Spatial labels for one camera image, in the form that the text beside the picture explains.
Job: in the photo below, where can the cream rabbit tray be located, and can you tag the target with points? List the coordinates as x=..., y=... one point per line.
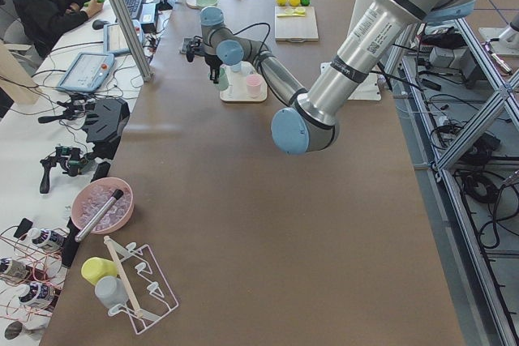
x=237, y=90

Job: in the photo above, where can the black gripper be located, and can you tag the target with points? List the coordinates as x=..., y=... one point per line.
x=212, y=63

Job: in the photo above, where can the white wire cup rack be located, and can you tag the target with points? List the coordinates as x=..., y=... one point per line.
x=150, y=297

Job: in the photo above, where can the grey cup on rack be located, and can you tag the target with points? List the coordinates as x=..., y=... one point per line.
x=110, y=291

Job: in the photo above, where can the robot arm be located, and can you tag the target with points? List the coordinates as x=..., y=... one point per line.
x=308, y=121

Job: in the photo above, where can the blue cup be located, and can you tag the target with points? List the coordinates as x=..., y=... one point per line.
x=236, y=67

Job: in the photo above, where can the yellow cup on rack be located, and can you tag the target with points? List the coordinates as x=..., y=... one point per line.
x=95, y=268

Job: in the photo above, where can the grey folded cloth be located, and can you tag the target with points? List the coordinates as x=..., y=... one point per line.
x=183, y=47

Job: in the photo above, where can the blue teach pendant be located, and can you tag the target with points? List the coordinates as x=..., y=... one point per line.
x=86, y=73
x=114, y=41

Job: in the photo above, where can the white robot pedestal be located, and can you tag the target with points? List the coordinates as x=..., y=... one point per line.
x=354, y=58

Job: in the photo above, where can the aluminium frame post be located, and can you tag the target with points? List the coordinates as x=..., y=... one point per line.
x=133, y=43

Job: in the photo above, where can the light green bowl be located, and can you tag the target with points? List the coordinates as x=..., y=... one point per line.
x=201, y=4

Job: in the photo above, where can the computer mouse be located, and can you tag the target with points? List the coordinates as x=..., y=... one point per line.
x=99, y=24

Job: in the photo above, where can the metal tube black tip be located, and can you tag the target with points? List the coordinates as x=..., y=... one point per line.
x=97, y=216

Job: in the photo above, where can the wooden stand base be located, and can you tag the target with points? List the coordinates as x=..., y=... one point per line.
x=193, y=4

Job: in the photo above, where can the pink cup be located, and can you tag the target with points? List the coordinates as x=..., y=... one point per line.
x=253, y=84

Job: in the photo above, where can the green cup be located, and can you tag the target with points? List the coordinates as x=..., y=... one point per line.
x=221, y=81

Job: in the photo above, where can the wooden cutting board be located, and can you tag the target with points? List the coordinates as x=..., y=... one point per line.
x=296, y=29

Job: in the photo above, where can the pink bowl with ice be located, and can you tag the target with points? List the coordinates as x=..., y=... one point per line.
x=97, y=194

